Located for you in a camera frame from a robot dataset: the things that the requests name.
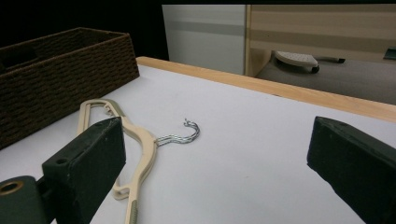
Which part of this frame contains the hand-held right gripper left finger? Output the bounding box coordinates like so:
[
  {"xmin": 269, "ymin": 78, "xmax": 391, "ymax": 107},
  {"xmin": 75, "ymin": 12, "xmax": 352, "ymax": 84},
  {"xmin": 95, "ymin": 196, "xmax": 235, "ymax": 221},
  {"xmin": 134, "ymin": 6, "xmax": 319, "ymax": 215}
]
[{"xmin": 41, "ymin": 116, "xmax": 127, "ymax": 224}]

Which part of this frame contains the white cabinet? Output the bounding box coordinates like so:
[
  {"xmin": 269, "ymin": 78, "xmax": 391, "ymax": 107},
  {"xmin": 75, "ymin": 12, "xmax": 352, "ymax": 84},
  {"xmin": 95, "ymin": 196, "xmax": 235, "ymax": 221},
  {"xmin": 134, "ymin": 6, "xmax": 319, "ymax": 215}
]
[{"xmin": 162, "ymin": 4, "xmax": 248, "ymax": 76}]

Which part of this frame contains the light wooden desk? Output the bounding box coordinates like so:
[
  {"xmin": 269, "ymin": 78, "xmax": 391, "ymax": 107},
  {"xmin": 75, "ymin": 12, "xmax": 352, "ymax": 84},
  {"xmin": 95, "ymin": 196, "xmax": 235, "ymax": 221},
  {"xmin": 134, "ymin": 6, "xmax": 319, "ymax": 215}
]
[{"xmin": 244, "ymin": 4, "xmax": 396, "ymax": 77}]

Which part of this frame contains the beige clothes hanger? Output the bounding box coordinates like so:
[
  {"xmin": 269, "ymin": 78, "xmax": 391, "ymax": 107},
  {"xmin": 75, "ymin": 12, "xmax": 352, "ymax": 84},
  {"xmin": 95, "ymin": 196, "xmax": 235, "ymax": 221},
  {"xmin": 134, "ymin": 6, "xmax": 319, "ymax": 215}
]
[
  {"xmin": 77, "ymin": 98, "xmax": 201, "ymax": 224},
  {"xmin": 78, "ymin": 99, "xmax": 200, "ymax": 224}
]

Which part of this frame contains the brown woven basket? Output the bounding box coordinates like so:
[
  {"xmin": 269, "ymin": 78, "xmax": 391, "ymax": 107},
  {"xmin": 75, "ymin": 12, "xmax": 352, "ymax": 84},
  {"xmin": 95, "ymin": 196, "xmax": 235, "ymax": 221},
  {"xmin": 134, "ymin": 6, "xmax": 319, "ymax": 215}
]
[{"xmin": 0, "ymin": 27, "xmax": 140, "ymax": 150}]

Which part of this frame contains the office chair base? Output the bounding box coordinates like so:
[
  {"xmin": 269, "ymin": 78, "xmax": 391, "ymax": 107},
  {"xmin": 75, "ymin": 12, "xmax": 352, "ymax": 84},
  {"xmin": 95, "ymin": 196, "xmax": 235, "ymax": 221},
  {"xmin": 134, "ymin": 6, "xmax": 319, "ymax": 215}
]
[{"xmin": 274, "ymin": 50, "xmax": 347, "ymax": 75}]

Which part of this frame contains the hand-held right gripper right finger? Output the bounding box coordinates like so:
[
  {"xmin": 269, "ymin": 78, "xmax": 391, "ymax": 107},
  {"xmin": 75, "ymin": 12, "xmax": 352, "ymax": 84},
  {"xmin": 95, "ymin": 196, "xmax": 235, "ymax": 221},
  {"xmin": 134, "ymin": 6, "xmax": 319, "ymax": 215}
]
[{"xmin": 306, "ymin": 116, "xmax": 396, "ymax": 224}]

